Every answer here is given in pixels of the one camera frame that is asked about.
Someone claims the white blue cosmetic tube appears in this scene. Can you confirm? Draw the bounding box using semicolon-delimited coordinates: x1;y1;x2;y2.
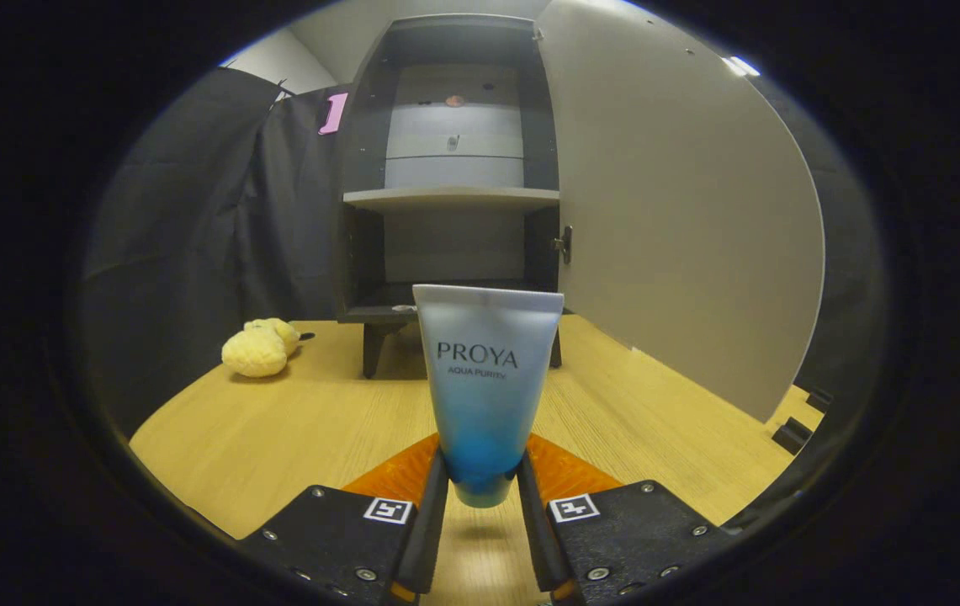
412;284;565;508

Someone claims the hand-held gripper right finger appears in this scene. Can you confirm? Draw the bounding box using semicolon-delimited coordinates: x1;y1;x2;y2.
516;433;739;605

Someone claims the beige cabinet door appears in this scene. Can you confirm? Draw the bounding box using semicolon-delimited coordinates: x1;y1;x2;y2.
534;0;825;423

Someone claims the black backdrop cloth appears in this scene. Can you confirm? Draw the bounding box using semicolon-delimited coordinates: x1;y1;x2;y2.
80;66;888;514

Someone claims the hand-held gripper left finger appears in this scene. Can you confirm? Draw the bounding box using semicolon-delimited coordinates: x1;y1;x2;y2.
240;433;450;605

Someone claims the yellow plush toy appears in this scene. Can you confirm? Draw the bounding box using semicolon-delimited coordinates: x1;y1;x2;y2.
221;317;302;378

